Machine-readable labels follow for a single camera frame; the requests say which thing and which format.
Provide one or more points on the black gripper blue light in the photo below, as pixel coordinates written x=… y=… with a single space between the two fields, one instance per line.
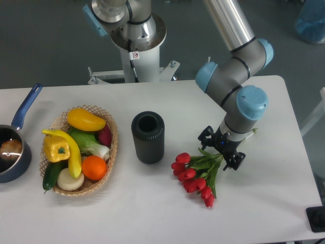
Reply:
x=223 y=145

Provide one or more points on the red tulip bouquet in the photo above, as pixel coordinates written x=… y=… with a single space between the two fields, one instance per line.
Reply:
x=198 y=173

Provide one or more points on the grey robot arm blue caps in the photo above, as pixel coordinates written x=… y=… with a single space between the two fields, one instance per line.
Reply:
x=138 y=33

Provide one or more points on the black ribbed vase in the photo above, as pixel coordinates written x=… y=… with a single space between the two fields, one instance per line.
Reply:
x=148 y=130

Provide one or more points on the black device at table edge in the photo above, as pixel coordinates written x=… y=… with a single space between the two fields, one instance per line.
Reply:
x=315 y=217

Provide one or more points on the dark red radish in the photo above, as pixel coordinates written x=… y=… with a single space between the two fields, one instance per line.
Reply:
x=105 y=136

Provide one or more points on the orange fruit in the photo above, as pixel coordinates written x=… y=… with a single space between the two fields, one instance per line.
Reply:
x=94 y=167

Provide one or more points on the green lettuce bok choy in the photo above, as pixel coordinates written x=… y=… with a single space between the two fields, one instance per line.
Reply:
x=88 y=144

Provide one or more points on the yellow mango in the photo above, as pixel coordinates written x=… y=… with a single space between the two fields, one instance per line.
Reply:
x=84 y=120

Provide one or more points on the yellow banana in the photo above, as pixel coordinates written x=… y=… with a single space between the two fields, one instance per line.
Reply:
x=74 y=161

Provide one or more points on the blue mesh bag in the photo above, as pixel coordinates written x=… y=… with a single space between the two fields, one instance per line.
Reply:
x=309 y=25

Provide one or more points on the white round onion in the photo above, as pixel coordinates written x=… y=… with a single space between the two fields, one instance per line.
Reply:
x=68 y=183

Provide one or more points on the woven wicker basket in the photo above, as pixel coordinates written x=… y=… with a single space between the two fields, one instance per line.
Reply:
x=61 y=123

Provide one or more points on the yellow bell pepper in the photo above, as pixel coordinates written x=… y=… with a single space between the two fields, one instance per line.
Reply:
x=56 y=148

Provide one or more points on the green cucumber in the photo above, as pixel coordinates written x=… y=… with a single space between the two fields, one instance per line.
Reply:
x=51 y=174

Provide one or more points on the blue saucepan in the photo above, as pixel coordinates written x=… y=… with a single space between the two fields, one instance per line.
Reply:
x=15 y=152

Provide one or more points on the white frame at right edge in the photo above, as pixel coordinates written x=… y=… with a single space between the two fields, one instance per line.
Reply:
x=316 y=114

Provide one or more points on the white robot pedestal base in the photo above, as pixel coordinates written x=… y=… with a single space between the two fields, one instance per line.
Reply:
x=137 y=67

